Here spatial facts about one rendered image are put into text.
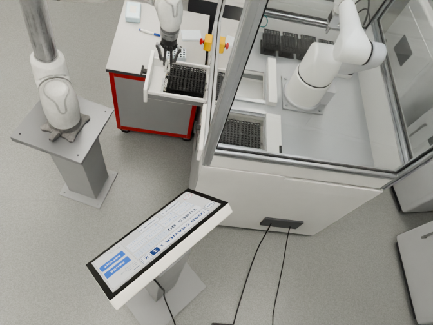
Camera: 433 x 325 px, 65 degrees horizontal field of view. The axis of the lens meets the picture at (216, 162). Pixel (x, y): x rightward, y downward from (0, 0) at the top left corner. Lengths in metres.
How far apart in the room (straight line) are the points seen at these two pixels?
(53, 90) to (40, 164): 1.12
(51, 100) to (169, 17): 0.64
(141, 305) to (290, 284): 1.02
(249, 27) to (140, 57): 1.34
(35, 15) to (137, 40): 0.83
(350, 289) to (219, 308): 0.97
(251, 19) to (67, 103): 1.04
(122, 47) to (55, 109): 0.73
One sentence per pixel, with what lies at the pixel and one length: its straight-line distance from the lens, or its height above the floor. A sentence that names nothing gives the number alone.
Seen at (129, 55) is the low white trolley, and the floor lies 0.76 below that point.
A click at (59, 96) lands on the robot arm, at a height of 1.05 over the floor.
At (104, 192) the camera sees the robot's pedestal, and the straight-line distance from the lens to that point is 2.56.
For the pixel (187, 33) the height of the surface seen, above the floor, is 0.78.
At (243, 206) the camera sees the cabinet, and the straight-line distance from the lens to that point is 2.08.
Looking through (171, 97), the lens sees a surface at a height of 0.88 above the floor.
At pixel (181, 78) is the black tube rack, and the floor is 0.90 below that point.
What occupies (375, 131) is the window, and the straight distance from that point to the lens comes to 1.45.
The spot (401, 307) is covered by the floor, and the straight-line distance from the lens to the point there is 2.95.
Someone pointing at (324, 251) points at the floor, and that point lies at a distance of 2.73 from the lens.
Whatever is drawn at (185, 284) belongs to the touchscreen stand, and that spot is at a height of 0.04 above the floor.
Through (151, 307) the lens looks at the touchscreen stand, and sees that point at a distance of 2.34.
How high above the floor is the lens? 2.37
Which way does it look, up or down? 61 degrees down
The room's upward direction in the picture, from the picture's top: 21 degrees clockwise
